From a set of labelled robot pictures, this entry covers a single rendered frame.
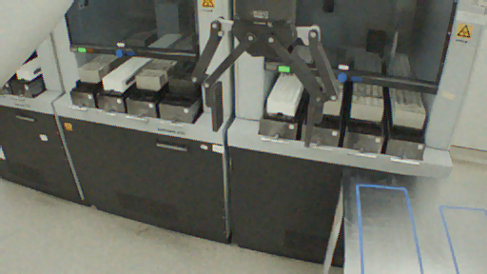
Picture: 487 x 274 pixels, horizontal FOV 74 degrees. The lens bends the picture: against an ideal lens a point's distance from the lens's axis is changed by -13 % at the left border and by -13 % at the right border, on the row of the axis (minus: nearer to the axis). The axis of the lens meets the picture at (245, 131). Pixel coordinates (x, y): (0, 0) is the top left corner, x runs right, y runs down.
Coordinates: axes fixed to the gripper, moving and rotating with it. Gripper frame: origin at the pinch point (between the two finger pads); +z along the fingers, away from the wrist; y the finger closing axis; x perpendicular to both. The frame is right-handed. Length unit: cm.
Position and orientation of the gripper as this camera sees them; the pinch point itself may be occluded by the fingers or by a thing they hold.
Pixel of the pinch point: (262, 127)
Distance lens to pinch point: 53.5
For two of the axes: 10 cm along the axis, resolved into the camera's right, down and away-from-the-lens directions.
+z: 0.0, 8.4, 5.4
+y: 9.6, 1.5, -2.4
